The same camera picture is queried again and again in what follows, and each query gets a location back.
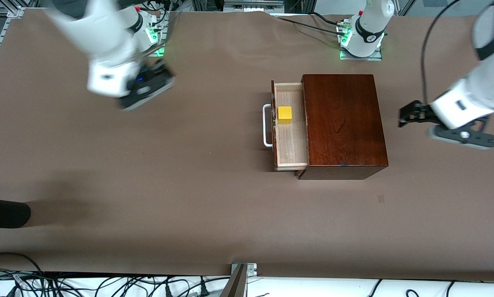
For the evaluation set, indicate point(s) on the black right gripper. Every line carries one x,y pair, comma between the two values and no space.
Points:
159,75

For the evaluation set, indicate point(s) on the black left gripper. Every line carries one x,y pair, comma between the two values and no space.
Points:
421,113

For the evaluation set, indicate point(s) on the yellow wooden cube block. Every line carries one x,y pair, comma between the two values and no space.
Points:
284,114

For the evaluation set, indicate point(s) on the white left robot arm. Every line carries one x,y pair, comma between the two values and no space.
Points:
478,90

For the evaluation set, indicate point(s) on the dark wooden drawer cabinet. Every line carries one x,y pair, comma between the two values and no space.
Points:
341,123

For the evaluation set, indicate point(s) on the brown table cover sheet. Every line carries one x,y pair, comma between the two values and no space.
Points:
189,165

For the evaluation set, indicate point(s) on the black cylindrical object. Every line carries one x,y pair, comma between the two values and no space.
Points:
3,212

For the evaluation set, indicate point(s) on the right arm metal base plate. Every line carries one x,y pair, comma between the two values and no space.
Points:
161,45

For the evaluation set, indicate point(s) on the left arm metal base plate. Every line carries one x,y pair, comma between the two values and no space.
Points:
379,55

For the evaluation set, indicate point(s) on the aluminium frame profile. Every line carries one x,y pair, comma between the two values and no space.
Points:
253,5

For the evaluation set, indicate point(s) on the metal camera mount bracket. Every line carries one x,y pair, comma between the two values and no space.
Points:
240,280

